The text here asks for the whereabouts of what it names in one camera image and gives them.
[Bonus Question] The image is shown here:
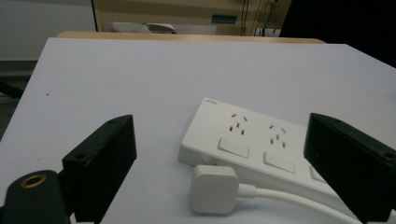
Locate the beige cabinet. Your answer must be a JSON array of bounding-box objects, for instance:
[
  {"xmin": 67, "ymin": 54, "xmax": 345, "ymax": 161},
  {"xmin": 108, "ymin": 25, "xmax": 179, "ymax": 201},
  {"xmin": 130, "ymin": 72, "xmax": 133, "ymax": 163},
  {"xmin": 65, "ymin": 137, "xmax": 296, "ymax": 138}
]
[{"xmin": 92, "ymin": 0, "xmax": 293, "ymax": 37}]

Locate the white power strip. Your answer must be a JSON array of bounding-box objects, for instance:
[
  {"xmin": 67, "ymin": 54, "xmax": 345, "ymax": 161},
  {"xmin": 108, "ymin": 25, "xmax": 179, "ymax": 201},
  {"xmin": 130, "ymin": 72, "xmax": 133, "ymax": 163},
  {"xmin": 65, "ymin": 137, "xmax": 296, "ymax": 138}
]
[{"xmin": 177, "ymin": 97, "xmax": 396, "ymax": 224}]

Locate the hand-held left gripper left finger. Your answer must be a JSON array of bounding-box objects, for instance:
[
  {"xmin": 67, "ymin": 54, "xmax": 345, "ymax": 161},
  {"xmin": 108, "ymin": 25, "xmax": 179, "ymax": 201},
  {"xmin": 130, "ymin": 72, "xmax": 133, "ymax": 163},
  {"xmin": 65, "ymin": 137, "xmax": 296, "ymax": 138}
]
[{"xmin": 62, "ymin": 114, "xmax": 138, "ymax": 224}]

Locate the wooden table edge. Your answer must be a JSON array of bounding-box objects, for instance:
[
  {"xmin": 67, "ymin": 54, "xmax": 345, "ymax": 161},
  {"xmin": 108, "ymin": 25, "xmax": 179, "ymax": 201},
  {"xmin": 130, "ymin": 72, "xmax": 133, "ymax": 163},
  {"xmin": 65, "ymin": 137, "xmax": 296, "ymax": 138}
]
[{"xmin": 56, "ymin": 30, "xmax": 327, "ymax": 45}]

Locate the white plug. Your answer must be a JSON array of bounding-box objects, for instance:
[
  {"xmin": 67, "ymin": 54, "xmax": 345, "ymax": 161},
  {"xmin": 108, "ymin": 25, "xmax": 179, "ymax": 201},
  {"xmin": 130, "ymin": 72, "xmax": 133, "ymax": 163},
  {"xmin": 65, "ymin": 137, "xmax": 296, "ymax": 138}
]
[{"xmin": 190, "ymin": 164, "xmax": 258, "ymax": 216}]

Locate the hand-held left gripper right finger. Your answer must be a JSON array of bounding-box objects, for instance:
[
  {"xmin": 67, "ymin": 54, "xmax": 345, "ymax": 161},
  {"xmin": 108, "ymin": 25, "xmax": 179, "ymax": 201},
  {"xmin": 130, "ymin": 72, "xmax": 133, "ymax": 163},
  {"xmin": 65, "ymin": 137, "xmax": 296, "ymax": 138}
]
[{"xmin": 303, "ymin": 112, "xmax": 396, "ymax": 224}]

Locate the white cable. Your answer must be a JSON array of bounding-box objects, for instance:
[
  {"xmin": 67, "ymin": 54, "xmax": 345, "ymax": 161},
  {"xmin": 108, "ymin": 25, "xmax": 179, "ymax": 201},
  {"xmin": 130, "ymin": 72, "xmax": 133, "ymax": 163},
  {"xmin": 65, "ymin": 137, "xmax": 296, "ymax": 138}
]
[{"xmin": 255, "ymin": 188, "xmax": 363, "ymax": 224}]

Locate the grey white object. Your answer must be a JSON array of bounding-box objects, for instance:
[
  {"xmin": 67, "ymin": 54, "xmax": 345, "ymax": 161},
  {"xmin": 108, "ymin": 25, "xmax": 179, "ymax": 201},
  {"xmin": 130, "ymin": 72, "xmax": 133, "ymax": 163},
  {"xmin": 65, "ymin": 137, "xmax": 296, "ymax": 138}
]
[{"xmin": 109, "ymin": 21, "xmax": 177, "ymax": 35}]

